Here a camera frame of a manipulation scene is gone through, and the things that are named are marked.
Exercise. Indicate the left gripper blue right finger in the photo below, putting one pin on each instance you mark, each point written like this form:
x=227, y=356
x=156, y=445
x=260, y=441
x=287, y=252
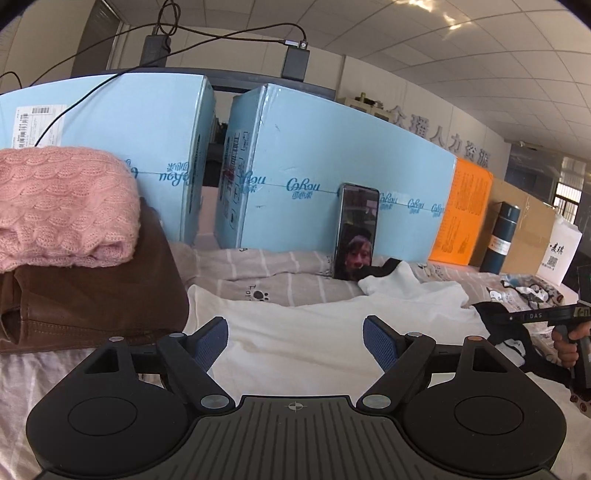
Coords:
x=403, y=360

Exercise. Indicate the pink knitted sweater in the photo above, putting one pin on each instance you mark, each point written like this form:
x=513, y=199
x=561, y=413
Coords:
x=67, y=206

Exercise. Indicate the dark blue vacuum bottle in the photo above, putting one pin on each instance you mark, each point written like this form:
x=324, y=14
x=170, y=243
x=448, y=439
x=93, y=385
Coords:
x=501, y=238

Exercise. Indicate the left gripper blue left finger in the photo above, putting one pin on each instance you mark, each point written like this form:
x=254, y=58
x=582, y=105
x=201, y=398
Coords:
x=187, y=360

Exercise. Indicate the white paper shopping bag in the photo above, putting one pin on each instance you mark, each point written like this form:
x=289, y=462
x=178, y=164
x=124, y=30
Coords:
x=563, y=244

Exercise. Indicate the cartoon print grey bedsheet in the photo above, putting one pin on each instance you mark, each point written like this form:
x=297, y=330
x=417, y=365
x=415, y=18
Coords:
x=292, y=279

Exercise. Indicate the black smartphone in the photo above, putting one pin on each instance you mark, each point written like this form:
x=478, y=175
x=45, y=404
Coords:
x=357, y=229

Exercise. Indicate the glass door wall cabinet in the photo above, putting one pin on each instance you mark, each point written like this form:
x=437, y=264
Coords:
x=365, y=105

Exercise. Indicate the white shirt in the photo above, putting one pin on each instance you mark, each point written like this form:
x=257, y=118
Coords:
x=318, y=349

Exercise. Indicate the brown folded garment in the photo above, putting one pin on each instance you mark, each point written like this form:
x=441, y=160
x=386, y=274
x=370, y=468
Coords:
x=53, y=308

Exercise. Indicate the orange cardboard box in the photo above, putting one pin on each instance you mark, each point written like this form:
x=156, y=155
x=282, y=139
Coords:
x=464, y=214

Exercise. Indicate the large light blue box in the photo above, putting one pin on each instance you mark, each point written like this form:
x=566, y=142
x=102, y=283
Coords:
x=287, y=155

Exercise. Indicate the brown cardboard box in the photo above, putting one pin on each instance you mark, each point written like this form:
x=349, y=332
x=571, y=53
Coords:
x=532, y=234

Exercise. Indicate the person's right hand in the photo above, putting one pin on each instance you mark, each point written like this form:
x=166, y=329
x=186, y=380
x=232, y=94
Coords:
x=565, y=345

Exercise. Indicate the black power adapter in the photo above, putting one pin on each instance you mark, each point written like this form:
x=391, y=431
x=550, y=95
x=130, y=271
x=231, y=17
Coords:
x=155, y=51
x=295, y=62

